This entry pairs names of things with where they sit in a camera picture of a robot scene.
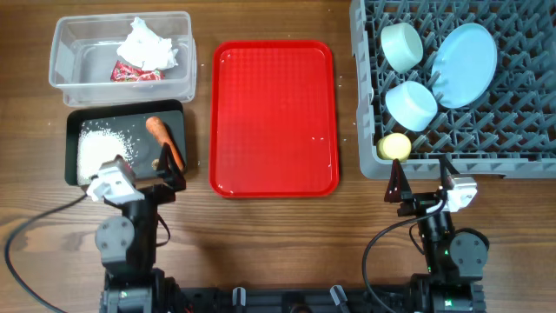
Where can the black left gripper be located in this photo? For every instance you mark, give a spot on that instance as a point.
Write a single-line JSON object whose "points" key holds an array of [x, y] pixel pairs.
{"points": [[171, 175]]}

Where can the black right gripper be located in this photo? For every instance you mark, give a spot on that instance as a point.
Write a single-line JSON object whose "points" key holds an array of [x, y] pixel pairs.
{"points": [[422, 204]]}

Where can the brown food scrap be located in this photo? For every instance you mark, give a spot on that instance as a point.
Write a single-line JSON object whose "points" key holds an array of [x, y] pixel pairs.
{"points": [[155, 164]]}

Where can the yellow plastic cup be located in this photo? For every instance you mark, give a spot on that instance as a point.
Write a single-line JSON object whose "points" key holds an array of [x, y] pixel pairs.
{"points": [[394, 146]]}

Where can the orange carrot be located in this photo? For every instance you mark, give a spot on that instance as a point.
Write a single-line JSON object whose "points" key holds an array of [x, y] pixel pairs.
{"points": [[156, 127]]}

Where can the light blue bowl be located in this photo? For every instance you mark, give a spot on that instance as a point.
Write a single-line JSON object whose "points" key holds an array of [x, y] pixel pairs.
{"points": [[411, 105]]}

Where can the white rice pile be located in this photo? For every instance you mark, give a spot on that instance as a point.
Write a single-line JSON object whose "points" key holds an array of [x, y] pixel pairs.
{"points": [[99, 143]]}

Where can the red snack wrapper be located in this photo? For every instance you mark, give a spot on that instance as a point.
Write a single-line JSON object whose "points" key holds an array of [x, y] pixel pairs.
{"points": [[127, 73]]}

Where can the white napkin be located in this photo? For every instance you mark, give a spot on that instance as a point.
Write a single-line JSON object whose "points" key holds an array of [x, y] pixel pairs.
{"points": [[144, 49]]}

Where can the light blue plate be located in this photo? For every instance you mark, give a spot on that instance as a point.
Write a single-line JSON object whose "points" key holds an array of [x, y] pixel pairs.
{"points": [[464, 66]]}

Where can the mint green bowl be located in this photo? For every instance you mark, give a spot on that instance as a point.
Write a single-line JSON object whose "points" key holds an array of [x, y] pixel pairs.
{"points": [[402, 46]]}

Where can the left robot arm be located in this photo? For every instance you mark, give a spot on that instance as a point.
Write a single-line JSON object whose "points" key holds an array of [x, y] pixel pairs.
{"points": [[128, 242]]}

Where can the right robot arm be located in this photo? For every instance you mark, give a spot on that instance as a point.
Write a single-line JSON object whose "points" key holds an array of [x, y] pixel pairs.
{"points": [[455, 258]]}

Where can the black waste tray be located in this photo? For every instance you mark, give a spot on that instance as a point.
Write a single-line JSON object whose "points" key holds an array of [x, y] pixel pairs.
{"points": [[132, 119]]}

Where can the grey dishwasher rack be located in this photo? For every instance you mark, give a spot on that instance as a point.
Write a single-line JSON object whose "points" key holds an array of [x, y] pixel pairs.
{"points": [[508, 131]]}

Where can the red plastic tray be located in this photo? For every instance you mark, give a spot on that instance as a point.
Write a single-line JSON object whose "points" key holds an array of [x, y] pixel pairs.
{"points": [[273, 127]]}

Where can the clear plastic bin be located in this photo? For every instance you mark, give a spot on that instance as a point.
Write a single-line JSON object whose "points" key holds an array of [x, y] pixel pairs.
{"points": [[83, 55]]}

